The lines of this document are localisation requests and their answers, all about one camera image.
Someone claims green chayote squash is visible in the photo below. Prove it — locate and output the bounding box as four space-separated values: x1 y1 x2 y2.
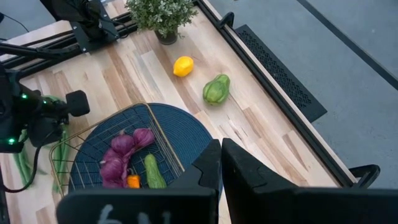
202 73 231 105

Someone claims round blue woven placemat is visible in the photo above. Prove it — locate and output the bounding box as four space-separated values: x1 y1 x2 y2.
68 103 214 194

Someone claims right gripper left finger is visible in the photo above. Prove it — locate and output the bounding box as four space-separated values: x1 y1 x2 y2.
55 139 223 224

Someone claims green bean bundle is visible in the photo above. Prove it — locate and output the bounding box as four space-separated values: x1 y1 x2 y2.
12 129 71 194

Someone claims yellow lemon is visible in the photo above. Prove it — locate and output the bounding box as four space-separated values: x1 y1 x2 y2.
173 55 195 78

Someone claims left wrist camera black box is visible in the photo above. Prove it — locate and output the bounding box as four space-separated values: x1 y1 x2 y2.
65 90 91 118

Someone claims black table clamp hook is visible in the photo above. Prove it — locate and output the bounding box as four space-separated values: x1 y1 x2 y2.
217 11 236 30
349 164 381 189

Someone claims potted green plant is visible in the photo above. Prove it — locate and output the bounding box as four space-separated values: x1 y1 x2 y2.
125 0 198 45

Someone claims black perforated floor mat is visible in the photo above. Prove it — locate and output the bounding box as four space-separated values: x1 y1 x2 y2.
234 24 328 123

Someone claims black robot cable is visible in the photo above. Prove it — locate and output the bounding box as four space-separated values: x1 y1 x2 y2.
1 146 43 194

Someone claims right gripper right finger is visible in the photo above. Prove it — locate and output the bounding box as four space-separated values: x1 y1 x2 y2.
221 138 398 224

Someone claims dark green cucumber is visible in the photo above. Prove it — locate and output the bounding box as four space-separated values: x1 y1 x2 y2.
144 154 167 190

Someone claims small orange pepper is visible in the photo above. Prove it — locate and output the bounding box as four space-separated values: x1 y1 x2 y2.
126 174 142 189

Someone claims gold wire basket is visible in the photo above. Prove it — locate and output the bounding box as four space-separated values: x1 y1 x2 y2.
49 102 186 198

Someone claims black metal table frame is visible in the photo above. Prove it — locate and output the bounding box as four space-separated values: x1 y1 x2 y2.
0 0 358 189

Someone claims purple onion bunch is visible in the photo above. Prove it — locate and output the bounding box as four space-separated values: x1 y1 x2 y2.
99 128 156 189

